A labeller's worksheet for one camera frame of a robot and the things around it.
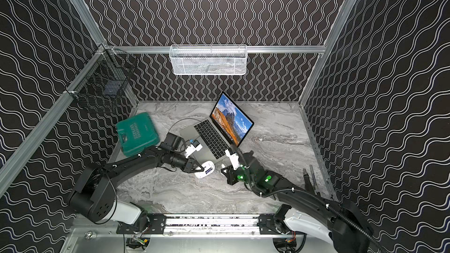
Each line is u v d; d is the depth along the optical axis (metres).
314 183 0.86
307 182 0.85
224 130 1.03
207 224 0.76
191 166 0.76
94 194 0.44
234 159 0.70
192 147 0.78
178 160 0.74
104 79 0.95
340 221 0.41
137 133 0.98
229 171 0.68
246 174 0.59
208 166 0.81
